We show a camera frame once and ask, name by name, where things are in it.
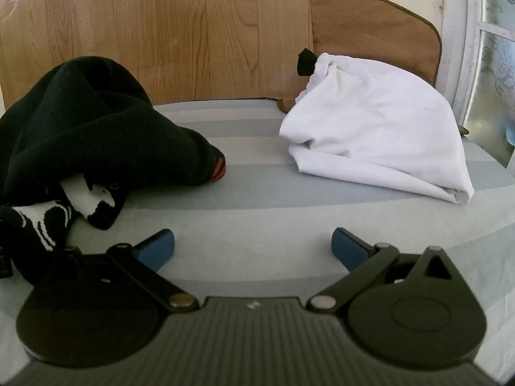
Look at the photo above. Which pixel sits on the black printed shirt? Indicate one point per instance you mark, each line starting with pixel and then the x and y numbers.
pixel 189 157

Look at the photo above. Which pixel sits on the wooden board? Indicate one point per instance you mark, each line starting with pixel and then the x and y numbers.
pixel 161 28

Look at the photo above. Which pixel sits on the striped bedsheet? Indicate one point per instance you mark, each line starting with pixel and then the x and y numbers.
pixel 257 209

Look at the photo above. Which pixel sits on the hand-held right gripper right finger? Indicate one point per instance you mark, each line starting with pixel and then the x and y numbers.
pixel 349 249

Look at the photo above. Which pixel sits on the black and green garment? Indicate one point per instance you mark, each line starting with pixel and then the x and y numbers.
pixel 80 96

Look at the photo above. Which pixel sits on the white window frame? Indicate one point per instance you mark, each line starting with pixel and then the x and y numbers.
pixel 466 48

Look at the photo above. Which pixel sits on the white cloth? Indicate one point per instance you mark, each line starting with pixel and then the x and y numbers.
pixel 374 128

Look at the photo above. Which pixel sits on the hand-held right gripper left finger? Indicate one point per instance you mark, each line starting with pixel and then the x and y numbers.
pixel 157 249

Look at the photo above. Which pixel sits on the brown perforated cushion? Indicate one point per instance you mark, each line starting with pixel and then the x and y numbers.
pixel 374 24

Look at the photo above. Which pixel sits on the small black cloth piece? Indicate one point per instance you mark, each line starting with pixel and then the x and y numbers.
pixel 305 62

